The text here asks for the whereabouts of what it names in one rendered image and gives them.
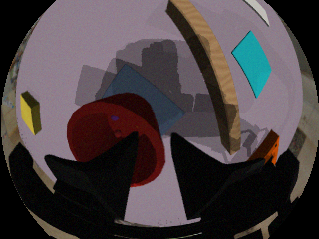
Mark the wooden flat bar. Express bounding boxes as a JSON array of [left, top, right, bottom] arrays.
[[166, 0, 240, 155]]

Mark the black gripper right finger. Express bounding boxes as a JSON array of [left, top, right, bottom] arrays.
[[170, 132, 266, 220]]

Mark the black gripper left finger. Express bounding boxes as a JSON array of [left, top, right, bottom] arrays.
[[44, 131, 139, 220]]

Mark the yellow flat block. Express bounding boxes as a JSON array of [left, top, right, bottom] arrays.
[[20, 91, 41, 135]]

